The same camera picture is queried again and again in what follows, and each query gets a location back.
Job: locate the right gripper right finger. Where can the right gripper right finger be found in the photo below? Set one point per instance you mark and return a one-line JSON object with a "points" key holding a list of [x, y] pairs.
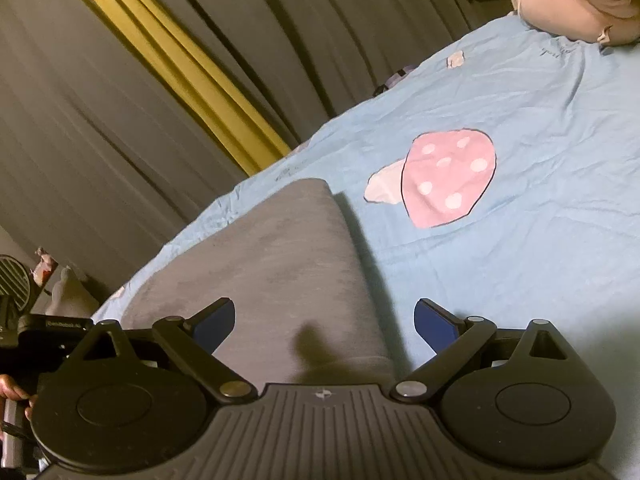
{"points": [[461, 347]]}

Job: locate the round black fan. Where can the round black fan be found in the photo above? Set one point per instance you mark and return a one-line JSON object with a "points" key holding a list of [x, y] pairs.
{"points": [[16, 282]]}

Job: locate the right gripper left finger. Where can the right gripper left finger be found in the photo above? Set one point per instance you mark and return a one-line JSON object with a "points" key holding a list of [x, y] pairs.
{"points": [[189, 344]]}

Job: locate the left hand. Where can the left hand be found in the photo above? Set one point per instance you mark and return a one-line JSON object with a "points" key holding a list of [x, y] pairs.
{"points": [[9, 390]]}

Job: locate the yellow curtain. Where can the yellow curtain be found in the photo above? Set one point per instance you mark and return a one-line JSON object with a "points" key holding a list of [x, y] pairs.
{"points": [[202, 86]]}

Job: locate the grey sweatpants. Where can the grey sweatpants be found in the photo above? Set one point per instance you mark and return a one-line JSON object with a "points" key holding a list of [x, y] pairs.
{"points": [[303, 310]]}

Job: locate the light blue mushroom bedsheet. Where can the light blue mushroom bedsheet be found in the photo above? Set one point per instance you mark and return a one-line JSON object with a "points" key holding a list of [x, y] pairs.
{"points": [[499, 178]]}

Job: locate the grey curtain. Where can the grey curtain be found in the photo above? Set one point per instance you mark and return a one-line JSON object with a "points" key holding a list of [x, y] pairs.
{"points": [[102, 163]]}

